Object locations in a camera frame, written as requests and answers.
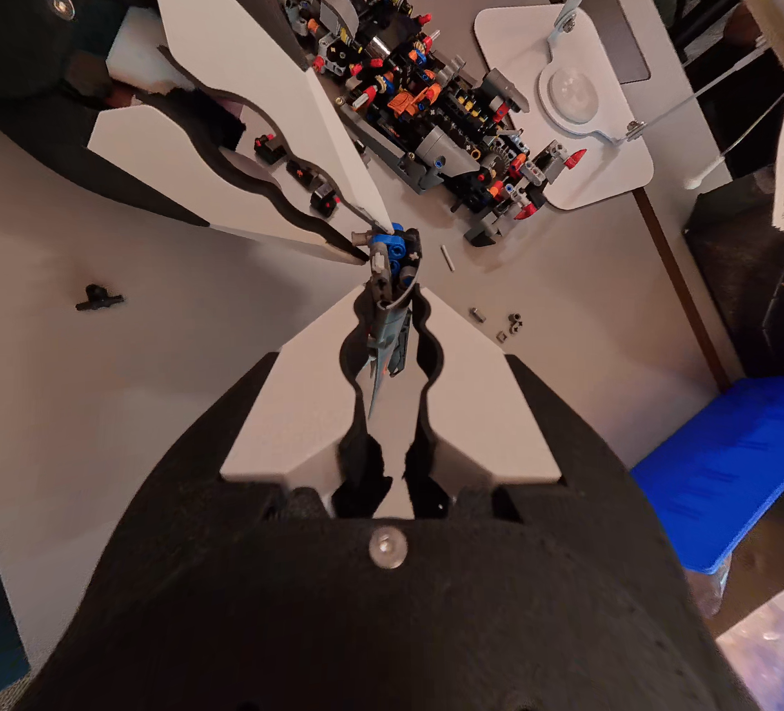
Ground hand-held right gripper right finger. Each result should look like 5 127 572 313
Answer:
404 286 563 519

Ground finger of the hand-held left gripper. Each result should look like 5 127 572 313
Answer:
87 91 370 266
153 0 394 234

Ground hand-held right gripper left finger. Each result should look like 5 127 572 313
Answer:
219 287 394 519

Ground dark grey lego wing assembly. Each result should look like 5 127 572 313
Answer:
352 223 425 422

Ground black t-shaped lego connector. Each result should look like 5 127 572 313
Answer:
75 284 126 313

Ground small black lego assembly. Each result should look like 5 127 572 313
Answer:
254 134 344 219

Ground large lego car model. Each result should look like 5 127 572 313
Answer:
282 0 590 249

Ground blue storage bin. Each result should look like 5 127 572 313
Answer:
631 377 784 576

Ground clear plastic bags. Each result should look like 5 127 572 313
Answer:
686 552 784 711

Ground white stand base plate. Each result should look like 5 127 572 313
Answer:
473 0 784 212

